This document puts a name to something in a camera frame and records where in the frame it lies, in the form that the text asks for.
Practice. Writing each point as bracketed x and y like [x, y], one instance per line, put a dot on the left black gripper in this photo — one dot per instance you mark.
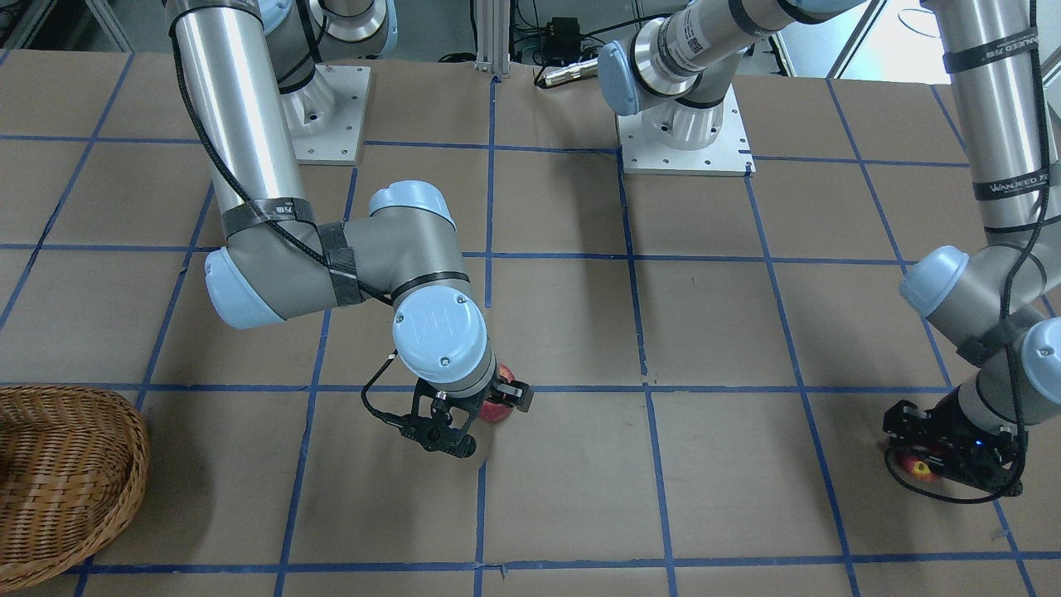
[955, 433]

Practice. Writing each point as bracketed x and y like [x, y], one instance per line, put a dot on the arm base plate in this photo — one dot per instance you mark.
[326, 117]
[674, 139]

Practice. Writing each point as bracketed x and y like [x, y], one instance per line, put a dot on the wicker basket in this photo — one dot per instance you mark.
[74, 471]

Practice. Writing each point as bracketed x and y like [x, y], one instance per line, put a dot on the silver metal cylinder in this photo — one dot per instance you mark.
[548, 78]

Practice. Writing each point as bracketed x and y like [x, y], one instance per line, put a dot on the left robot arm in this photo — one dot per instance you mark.
[983, 303]

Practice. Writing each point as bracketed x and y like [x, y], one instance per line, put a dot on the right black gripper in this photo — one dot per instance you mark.
[515, 394]

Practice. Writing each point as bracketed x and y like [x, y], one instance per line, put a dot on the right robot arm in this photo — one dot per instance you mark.
[261, 101]

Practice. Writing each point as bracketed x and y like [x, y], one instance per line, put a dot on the dark red apple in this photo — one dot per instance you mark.
[913, 467]

